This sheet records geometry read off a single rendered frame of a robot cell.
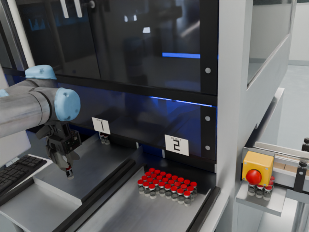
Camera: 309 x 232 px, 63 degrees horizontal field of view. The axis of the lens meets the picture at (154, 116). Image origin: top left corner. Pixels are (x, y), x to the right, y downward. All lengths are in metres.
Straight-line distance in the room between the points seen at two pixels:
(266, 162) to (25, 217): 0.75
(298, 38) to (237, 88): 4.67
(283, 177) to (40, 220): 0.77
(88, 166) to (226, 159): 0.55
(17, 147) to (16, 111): 0.90
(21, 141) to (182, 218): 0.94
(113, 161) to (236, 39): 0.66
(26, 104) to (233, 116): 0.50
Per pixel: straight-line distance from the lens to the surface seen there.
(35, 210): 0.96
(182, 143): 0.82
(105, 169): 1.02
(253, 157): 0.78
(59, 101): 0.60
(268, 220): 2.03
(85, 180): 0.99
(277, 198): 0.90
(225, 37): 0.65
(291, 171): 0.93
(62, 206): 0.93
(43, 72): 0.76
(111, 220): 0.82
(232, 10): 0.64
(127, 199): 0.87
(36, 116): 0.57
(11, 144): 1.41
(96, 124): 1.05
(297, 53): 5.37
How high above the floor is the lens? 1.48
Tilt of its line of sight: 26 degrees down
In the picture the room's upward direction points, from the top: 6 degrees counter-clockwise
